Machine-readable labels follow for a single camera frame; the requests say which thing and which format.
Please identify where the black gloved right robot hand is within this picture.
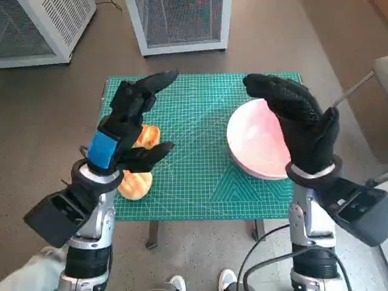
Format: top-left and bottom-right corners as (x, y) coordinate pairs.
(242, 73), (340, 174)

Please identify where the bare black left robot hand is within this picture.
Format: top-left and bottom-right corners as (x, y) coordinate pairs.
(84, 70), (179, 177)

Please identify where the long toy bread loaf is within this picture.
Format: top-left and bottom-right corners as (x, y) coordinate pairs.
(132, 124), (161, 150)

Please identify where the pink bowl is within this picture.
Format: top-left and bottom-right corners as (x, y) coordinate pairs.
(226, 98), (293, 180)

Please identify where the round toy bread roll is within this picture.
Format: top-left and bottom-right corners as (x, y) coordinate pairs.
(117, 169), (153, 201)

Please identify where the green cutting mat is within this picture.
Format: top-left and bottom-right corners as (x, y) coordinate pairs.
(99, 72), (304, 221)

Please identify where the beige chair with metal legs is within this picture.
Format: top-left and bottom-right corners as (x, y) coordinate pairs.
(332, 56), (388, 190)

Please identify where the narrow white mesh cabinet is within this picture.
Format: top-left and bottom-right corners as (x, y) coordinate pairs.
(125, 0), (233, 58)

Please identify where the wide white mesh cabinet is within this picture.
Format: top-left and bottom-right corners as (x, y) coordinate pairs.
(0, 0), (98, 69)

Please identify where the metal table leg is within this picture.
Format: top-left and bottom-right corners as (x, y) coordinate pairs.
(145, 220), (161, 250)
(250, 218), (267, 243)

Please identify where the white shoe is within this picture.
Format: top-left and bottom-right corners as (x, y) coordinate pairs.
(218, 269), (238, 291)
(169, 275), (187, 291)

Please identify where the person's leg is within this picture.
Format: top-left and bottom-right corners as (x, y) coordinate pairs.
(0, 247), (67, 291)

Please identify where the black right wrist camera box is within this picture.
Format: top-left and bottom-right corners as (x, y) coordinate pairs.
(321, 177), (388, 248)

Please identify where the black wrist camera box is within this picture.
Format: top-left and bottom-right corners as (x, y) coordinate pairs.
(321, 177), (388, 248)
(23, 181), (92, 248)

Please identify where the thin black floor cable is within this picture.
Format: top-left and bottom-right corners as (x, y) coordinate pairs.
(96, 0), (122, 13)

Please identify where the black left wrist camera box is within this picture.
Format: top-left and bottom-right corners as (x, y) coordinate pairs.
(23, 181), (92, 248)

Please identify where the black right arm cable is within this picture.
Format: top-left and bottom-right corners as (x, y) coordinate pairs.
(236, 224), (292, 291)
(242, 247), (354, 291)

